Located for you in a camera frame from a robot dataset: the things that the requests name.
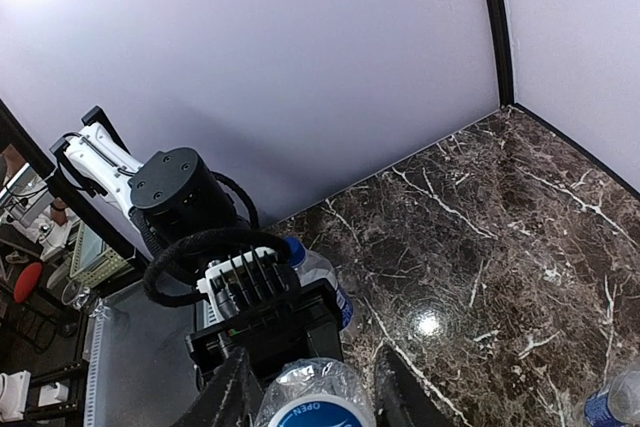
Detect white slotted cable duct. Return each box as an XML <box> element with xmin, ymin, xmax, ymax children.
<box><xmin>83</xmin><ymin>306</ymin><xmax>113</xmax><ymax>427</ymax></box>

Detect green slotted basket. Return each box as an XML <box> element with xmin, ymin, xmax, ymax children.
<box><xmin>69</xmin><ymin>222</ymin><xmax>122</xmax><ymax>278</ymax></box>

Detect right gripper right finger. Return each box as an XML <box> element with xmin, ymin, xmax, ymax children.
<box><xmin>374</xmin><ymin>344</ymin><xmax>453</xmax><ymax>427</ymax></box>

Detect right black frame post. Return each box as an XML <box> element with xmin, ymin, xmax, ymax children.
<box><xmin>486</xmin><ymin>0</ymin><xmax>515</xmax><ymax>106</ymax></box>

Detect red round stool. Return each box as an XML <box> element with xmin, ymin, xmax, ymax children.
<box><xmin>13</xmin><ymin>262</ymin><xmax>43</xmax><ymax>303</ymax></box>

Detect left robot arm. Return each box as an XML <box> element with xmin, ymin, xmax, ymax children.
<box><xmin>52</xmin><ymin>108</ymin><xmax>343</xmax><ymax>384</ymax></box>

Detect clear plastic bottle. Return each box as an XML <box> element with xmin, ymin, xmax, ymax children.
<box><xmin>253</xmin><ymin>358</ymin><xmax>375</xmax><ymax>426</ymax></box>

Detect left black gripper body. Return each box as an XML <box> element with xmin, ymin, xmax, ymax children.
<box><xmin>186</xmin><ymin>279</ymin><xmax>344</xmax><ymax>387</ymax></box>

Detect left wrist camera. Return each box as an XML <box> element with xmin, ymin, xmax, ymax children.
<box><xmin>196</xmin><ymin>247</ymin><xmax>301</xmax><ymax>327</ymax></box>

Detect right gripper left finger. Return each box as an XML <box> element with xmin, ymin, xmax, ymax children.
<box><xmin>174</xmin><ymin>347</ymin><xmax>263</xmax><ymax>427</ymax></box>

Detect blue label water bottle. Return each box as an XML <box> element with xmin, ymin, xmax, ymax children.
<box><xmin>582</xmin><ymin>367</ymin><xmax>639</xmax><ymax>427</ymax></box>

